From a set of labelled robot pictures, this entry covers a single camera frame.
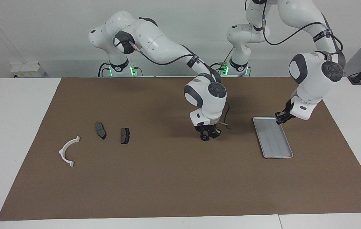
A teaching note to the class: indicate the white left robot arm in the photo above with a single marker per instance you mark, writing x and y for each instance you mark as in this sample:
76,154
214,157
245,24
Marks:
311,73

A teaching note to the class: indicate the white box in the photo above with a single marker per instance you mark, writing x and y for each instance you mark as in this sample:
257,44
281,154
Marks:
26,69

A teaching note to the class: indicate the brown table mat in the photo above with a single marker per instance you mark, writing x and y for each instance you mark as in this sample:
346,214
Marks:
180,178

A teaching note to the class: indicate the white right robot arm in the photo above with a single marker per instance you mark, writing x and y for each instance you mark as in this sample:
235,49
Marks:
161,44

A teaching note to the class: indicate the silver metal tray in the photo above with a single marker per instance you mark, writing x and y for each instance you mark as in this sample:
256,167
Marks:
274,140

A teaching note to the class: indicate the white curved plastic bracket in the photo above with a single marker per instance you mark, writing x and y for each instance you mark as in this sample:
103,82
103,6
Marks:
61,152

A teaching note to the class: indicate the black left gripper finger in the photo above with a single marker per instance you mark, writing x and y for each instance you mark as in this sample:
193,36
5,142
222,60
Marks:
278,116
285,119

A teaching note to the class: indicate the dark curved brake pad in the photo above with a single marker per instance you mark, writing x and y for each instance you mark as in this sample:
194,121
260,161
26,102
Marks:
100,130

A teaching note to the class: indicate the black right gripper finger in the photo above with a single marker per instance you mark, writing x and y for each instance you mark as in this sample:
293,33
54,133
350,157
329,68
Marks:
211,135
201,135

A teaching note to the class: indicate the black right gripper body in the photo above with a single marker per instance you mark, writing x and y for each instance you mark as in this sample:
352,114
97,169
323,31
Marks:
209,128

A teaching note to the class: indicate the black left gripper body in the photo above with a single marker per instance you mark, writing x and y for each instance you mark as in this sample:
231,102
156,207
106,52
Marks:
289,109

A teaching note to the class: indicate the dark rectangular brake pad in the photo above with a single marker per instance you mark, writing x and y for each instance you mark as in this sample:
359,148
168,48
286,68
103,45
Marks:
124,136

